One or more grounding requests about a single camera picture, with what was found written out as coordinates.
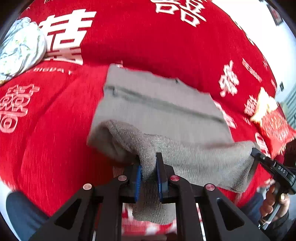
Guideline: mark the light floral crumpled cloth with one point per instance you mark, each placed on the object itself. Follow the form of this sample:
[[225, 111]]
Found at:
[[23, 47]]

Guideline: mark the red embroidered satin pillow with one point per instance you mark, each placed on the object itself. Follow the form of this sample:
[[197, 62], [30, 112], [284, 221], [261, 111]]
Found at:
[[276, 131]]

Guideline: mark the red folded quilt roll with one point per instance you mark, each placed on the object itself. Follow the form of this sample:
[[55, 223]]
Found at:
[[195, 41]]

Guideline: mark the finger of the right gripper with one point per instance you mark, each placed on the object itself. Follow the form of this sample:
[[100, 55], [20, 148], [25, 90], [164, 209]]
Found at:
[[261, 156]]

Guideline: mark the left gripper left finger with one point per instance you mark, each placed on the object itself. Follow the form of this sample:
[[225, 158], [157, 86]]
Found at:
[[94, 213]]

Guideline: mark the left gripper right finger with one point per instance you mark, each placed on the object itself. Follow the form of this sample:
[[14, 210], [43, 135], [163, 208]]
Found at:
[[202, 212]]

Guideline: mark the grey knit sweater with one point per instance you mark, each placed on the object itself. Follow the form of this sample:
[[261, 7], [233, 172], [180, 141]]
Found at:
[[142, 114]]

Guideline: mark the red wedding quilt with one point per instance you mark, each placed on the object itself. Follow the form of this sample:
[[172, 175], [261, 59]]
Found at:
[[46, 118]]

